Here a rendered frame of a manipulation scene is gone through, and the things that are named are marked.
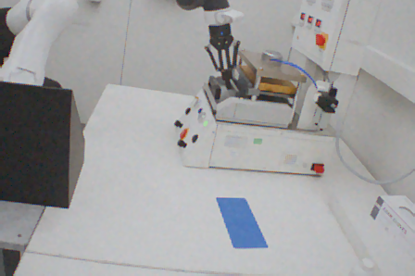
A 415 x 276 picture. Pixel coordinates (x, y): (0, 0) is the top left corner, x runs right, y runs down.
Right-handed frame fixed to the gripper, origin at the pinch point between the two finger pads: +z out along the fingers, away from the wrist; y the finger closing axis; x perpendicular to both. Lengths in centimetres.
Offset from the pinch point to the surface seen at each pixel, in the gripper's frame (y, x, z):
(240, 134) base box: 0.8, 16.9, 13.8
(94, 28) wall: 67, -145, -6
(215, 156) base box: 10.2, 16.9, 20.1
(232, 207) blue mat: 9.5, 38.3, 25.7
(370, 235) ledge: -27, 55, 34
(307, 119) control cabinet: -23.4, 15.1, 14.5
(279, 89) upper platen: -15.8, 10.1, 3.4
